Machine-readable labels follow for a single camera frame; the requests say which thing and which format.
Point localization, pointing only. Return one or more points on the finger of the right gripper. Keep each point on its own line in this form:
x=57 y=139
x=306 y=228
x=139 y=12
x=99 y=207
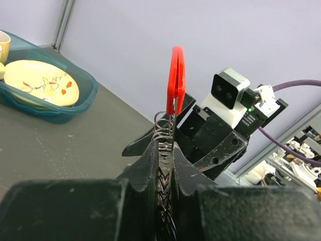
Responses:
x=139 y=145

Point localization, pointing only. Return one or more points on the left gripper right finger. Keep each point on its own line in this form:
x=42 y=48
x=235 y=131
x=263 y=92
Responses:
x=187 y=210

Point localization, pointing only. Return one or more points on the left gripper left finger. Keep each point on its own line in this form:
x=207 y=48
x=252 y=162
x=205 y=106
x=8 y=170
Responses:
x=138 y=202

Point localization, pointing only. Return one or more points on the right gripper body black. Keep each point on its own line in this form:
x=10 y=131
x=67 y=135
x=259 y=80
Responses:
x=209 y=143

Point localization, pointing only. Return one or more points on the metal keyring cluster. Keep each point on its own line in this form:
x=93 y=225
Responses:
x=163 y=132

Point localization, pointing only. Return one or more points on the red handled metal key holder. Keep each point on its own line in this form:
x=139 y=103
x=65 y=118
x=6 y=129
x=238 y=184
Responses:
x=175 y=92

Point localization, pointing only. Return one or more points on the cream painted plate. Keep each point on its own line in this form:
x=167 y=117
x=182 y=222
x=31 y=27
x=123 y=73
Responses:
x=41 y=80

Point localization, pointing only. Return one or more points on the teal plastic tray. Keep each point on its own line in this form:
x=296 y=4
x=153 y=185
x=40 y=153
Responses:
x=21 y=49

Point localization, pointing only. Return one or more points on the pale green mug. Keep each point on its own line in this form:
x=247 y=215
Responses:
x=2 y=71

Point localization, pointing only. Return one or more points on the yellow mug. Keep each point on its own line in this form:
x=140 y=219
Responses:
x=5 y=41

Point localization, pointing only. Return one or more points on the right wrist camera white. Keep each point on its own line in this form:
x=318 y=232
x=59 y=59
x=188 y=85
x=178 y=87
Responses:
x=231 y=97

